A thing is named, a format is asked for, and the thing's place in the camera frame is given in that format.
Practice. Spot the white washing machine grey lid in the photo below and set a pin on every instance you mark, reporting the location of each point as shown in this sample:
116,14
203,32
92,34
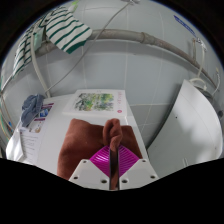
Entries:
190,133

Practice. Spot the green white striped shirt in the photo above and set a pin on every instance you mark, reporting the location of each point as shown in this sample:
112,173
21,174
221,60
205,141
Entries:
66,30

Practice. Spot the brown towel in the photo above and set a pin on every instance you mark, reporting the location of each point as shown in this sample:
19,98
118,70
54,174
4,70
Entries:
80,143

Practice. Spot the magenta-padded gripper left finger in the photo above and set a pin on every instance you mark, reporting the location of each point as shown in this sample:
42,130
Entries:
88,173

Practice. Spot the blue wall sign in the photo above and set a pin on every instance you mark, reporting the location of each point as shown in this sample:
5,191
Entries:
185,25

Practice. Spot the white upright pipe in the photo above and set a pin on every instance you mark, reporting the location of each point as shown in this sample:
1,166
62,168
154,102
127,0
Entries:
36,66

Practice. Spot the landscape print picture board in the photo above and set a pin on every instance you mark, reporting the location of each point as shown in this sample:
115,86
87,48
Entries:
93,101

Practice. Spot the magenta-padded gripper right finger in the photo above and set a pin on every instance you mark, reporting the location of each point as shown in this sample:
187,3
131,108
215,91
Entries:
138,171

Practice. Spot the crumpled blue cloth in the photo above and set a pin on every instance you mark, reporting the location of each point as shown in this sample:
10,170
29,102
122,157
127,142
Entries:
31,106

